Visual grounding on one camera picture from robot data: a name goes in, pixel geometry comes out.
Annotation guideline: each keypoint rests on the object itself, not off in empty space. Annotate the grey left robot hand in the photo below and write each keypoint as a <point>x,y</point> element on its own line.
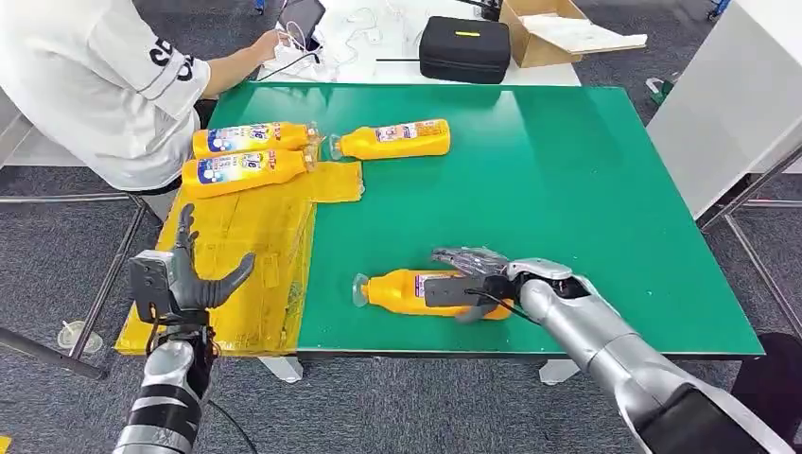
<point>191,285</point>

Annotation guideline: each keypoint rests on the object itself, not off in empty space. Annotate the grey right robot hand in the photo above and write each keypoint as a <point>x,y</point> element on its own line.
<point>476,262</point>

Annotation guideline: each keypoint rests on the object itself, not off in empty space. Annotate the orange drink bottle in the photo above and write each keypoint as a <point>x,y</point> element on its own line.
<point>250,138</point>
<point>395,294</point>
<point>244,172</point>
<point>401,143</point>

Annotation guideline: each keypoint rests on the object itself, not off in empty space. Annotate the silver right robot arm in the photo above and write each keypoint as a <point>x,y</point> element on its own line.
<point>601,338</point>

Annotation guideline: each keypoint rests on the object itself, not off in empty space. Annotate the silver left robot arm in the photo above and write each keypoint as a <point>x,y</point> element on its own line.
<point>166,388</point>

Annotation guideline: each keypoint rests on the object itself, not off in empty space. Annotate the yellow plastic sheet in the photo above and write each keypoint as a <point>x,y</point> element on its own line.
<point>250,250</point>

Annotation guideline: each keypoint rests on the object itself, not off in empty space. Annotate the green table mat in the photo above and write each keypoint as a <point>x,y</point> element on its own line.
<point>564,219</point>

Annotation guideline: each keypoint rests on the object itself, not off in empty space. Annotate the clear plastic cup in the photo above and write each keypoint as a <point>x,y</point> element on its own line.
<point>78,338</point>

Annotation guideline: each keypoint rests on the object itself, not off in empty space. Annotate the white table foot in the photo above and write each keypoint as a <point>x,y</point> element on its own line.
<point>285,371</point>
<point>557,371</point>

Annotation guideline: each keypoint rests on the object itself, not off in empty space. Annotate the black zip case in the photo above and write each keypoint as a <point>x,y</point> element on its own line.
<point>465,50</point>

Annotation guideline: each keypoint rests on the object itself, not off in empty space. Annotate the person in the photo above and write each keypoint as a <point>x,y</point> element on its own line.
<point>94,94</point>

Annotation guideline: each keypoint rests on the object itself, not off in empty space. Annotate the cardboard box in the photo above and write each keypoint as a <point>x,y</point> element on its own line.
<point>536,53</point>

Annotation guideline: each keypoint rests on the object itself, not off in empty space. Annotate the white table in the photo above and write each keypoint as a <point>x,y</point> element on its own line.
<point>388,44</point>

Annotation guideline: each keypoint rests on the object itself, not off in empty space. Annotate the person's hand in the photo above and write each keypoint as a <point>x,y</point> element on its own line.
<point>268,45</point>

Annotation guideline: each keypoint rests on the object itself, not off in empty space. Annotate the white board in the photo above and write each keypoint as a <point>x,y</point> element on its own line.
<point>586,34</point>

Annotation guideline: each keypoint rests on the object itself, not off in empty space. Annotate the dark tablet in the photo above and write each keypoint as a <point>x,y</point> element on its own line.
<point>302,19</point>

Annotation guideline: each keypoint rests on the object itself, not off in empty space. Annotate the white panel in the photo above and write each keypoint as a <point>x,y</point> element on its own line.
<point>727,100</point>

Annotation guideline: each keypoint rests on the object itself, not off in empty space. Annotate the black box on floor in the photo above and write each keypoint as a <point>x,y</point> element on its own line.
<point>774,382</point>

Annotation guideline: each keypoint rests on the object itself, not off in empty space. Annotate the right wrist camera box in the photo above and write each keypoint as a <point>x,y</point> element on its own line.
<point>451,292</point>

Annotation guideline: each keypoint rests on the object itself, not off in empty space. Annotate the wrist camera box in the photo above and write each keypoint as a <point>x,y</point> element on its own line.
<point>451,292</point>
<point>150,282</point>

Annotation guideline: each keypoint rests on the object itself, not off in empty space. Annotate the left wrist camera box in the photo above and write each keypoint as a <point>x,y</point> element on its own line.
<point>150,282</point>

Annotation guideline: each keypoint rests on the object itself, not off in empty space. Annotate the metal frame beside person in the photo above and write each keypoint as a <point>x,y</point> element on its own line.
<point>109,275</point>

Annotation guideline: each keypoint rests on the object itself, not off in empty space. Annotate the metal frame with panel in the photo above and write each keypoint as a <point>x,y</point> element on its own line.
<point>745,250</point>

